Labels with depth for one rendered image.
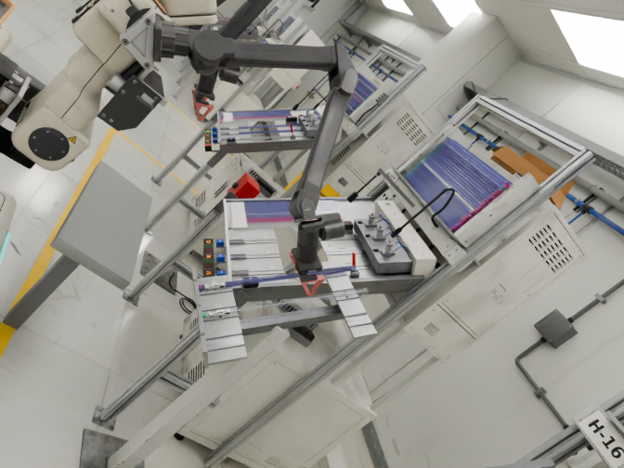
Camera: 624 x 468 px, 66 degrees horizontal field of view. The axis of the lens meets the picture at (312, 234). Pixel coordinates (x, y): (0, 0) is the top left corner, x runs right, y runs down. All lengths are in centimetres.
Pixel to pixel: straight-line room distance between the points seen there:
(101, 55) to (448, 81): 405
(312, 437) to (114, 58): 167
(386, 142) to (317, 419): 176
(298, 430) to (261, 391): 31
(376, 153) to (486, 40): 237
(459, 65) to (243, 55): 396
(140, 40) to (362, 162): 206
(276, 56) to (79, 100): 56
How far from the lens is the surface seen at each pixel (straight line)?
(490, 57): 528
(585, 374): 308
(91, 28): 148
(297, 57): 138
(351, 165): 313
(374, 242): 188
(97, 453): 196
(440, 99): 515
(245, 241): 193
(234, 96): 619
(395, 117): 310
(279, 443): 227
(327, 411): 217
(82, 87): 155
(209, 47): 130
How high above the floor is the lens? 140
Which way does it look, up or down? 13 degrees down
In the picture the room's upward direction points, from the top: 48 degrees clockwise
